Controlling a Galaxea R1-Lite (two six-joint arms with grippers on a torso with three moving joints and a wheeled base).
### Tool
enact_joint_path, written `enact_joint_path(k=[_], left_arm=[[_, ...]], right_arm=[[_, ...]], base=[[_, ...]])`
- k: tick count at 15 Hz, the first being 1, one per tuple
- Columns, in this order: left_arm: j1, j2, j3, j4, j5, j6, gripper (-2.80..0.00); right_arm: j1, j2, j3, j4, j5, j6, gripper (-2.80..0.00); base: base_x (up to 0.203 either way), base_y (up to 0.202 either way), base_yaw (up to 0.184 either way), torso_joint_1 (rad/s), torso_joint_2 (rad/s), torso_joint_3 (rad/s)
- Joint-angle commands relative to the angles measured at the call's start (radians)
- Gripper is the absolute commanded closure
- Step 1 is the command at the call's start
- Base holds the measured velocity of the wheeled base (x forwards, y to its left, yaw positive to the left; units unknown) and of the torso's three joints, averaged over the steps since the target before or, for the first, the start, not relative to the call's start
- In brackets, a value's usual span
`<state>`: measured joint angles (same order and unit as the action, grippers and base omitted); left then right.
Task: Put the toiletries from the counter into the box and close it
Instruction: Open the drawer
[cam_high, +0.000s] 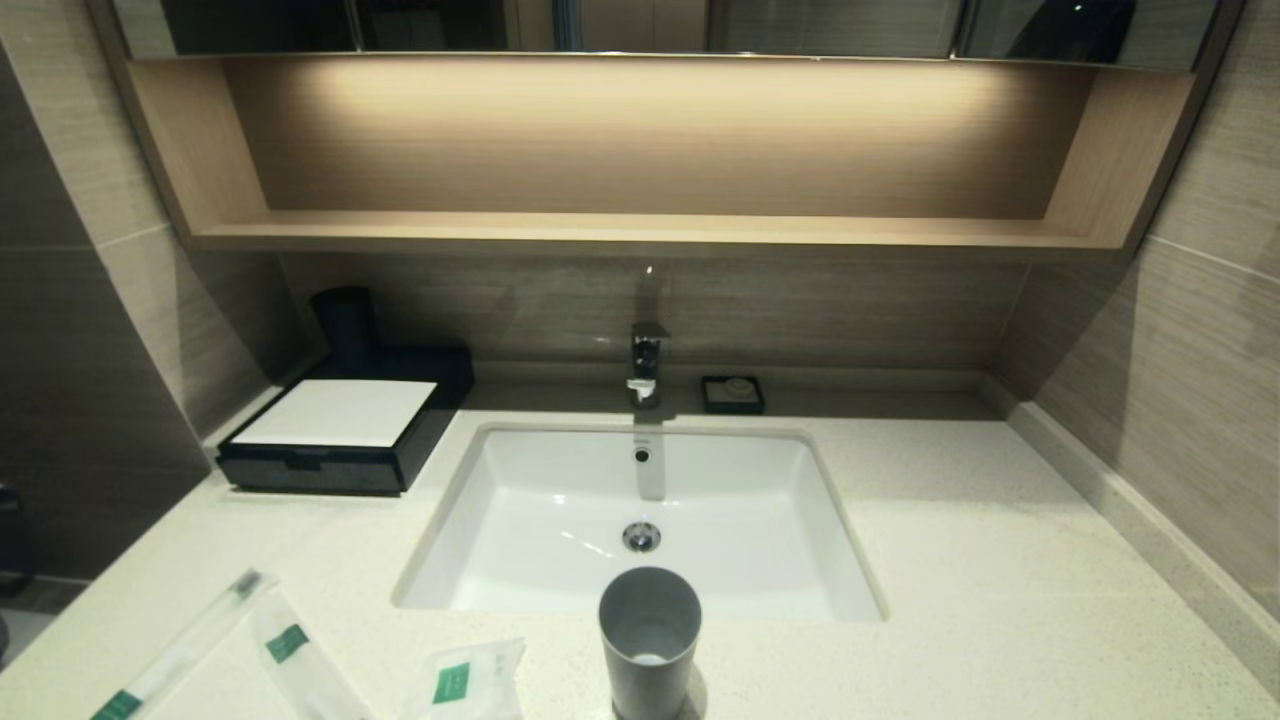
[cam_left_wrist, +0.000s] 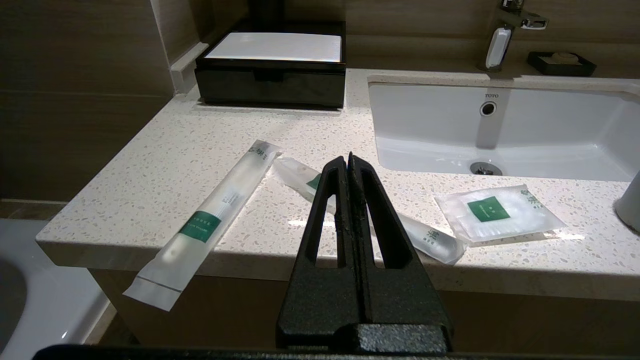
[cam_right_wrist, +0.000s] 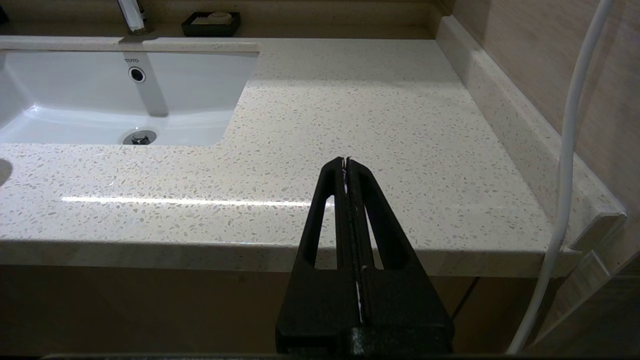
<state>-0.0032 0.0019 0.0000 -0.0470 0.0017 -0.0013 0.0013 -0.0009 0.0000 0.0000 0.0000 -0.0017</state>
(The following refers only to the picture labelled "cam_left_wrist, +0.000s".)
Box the square white sachet green label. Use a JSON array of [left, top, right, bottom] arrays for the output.
[[434, 184, 567, 246]]

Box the beige stone backsplash strip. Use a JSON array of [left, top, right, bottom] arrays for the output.
[[170, 41, 209, 94]]

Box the black soap dish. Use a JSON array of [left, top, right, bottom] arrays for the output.
[[526, 51, 597, 77]]

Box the chrome sink faucet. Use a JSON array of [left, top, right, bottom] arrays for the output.
[[477, 0, 549, 73]]

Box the grey tumbler cup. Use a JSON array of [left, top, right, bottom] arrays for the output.
[[615, 170, 640, 235]]

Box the white ceramic sink basin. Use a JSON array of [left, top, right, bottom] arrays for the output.
[[367, 75, 640, 182]]

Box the black box drawer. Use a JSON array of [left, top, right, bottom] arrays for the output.
[[196, 69, 346, 107]]

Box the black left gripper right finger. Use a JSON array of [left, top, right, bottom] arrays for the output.
[[350, 152, 453, 332]]

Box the black tray box white lid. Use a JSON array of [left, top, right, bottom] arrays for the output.
[[195, 20, 347, 110]]

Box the chrome sink drain stopper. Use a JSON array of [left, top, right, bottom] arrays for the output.
[[470, 161, 503, 177]]

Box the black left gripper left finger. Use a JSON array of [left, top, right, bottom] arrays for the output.
[[276, 156, 362, 349]]

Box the white toothbrush packet green label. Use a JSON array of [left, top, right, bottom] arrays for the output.
[[123, 140, 282, 312], [272, 157, 468, 266]]

